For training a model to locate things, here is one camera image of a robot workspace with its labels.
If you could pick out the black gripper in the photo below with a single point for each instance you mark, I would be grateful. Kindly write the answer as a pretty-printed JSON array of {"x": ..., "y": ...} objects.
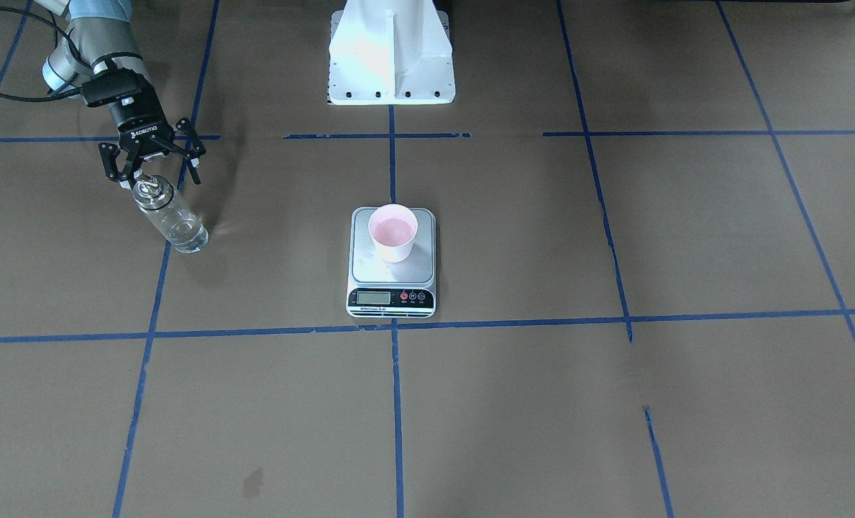
[{"x": 138, "y": 124}]

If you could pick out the pink plastic cup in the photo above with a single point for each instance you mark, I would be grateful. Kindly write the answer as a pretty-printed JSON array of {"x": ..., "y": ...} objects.
[{"x": 393, "y": 229}]

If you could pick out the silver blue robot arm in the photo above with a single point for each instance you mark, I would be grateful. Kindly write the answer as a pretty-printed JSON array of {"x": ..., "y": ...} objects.
[{"x": 97, "y": 59}]

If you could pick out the silver digital kitchen scale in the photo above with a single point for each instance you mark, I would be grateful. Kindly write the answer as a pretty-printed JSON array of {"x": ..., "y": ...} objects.
[{"x": 377, "y": 288}]

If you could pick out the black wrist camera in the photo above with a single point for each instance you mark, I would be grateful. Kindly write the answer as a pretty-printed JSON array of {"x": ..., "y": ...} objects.
[{"x": 111, "y": 86}]

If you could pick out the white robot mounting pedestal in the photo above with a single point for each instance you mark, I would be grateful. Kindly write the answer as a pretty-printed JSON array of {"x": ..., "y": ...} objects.
[{"x": 391, "y": 53}]

